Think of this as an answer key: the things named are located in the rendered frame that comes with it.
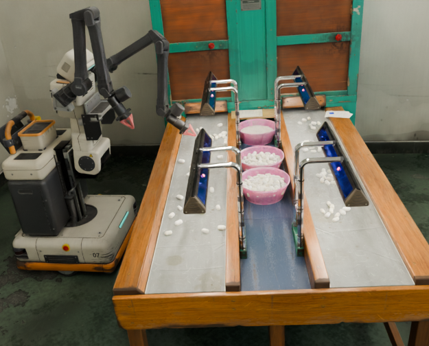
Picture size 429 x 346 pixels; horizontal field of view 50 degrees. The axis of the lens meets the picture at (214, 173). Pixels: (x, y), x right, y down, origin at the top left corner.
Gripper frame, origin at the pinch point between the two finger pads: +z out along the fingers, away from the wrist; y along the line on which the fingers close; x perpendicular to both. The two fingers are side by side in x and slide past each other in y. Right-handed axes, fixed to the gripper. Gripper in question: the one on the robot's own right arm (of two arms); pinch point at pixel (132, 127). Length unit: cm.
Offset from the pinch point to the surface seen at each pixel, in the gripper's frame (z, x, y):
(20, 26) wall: -93, 120, 173
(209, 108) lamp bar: 11.6, -41.7, 3.9
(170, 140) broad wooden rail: 25.7, 0.5, 34.4
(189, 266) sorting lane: 43, -28, -85
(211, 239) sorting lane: 46, -33, -66
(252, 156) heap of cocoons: 52, -45, 15
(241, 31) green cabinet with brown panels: -4, -63, 84
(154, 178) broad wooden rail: 26.5, -1.0, -15.5
